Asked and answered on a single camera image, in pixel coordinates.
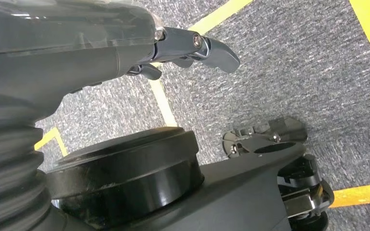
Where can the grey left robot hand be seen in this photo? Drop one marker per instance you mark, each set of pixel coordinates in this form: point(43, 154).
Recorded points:
point(60, 47)

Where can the black round joint housing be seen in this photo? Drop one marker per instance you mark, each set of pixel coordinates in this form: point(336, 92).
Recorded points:
point(124, 165)

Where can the black castor wheel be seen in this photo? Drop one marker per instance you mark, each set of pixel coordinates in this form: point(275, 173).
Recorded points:
point(306, 197)

